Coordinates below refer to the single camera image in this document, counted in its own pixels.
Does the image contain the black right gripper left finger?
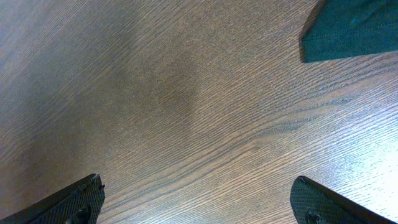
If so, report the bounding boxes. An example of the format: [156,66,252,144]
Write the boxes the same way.
[1,174,105,224]

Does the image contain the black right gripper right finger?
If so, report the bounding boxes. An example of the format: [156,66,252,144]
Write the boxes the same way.
[290,175,395,224]

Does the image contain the dark garment at table edge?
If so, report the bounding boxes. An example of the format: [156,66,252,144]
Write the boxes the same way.
[300,0,397,63]

